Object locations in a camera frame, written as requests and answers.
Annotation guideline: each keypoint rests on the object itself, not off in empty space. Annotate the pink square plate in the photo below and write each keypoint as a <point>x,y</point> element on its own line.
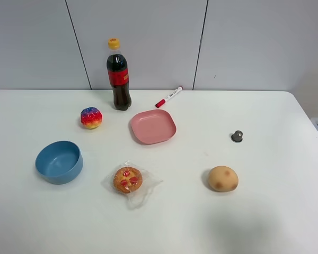
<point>154,126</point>

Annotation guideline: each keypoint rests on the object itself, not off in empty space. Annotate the red white marker pen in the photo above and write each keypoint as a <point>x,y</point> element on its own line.
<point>170,96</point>

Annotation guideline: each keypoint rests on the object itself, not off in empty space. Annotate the wrapped pastry with red topping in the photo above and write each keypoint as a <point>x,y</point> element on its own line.
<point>132,182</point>

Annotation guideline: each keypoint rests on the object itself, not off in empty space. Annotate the rainbow squishy ball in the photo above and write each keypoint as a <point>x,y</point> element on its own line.
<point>91,118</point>

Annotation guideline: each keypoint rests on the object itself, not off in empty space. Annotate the cola bottle yellow cap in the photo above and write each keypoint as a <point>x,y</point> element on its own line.
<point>117,68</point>

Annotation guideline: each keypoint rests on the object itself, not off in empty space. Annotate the tan bun squishy toy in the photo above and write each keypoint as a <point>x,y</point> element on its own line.
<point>223,179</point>

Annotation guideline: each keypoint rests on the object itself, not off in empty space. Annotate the blue plastic bowl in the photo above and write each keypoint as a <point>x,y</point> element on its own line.
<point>60,162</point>

